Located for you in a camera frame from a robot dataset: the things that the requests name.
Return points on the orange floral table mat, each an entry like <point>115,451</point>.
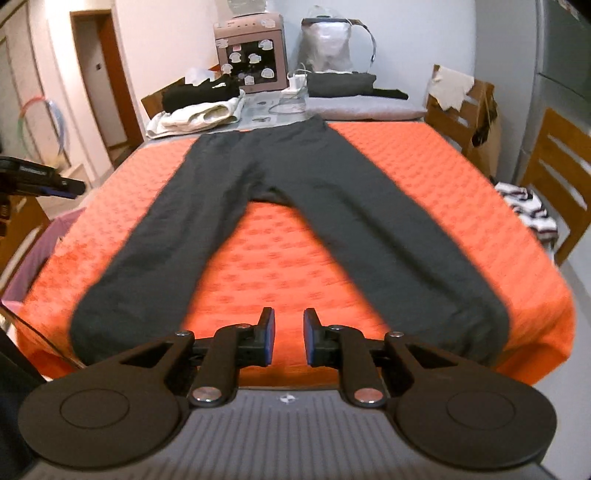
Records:
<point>247,274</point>

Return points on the silver refrigerator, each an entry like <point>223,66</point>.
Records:
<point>562,72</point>

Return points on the beige cloth on chair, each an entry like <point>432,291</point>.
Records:
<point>450,87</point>

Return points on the colourful hula hoop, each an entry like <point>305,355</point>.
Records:
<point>41,129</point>

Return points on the brown tote bag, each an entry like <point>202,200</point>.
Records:
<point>485,149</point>

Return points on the white folded padded jacket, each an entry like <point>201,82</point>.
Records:
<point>195,118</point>

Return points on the light grey folded garment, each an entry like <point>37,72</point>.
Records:
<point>362,108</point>

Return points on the purple laundry basket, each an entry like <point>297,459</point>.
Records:
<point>19,285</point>

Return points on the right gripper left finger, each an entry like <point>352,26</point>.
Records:
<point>219,359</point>

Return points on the wooden chair by basket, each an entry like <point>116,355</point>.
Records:
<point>27,222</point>

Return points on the striped white garment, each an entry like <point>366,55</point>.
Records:
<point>530,210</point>

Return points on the dark grey sweatpants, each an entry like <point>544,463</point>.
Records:
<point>403,262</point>

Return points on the wooden chair with bag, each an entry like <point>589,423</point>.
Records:
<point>458,126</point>

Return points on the white power strip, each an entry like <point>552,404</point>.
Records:
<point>296,84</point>

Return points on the dark grey folded garment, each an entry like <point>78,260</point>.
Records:
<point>331,85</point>

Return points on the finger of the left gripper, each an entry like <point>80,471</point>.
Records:
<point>68,188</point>

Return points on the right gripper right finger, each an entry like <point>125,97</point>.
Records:
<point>346,350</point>

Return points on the black folded clothes stack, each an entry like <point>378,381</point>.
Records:
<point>222,89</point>

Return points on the plastic covered appliance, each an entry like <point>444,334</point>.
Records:
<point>324,41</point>

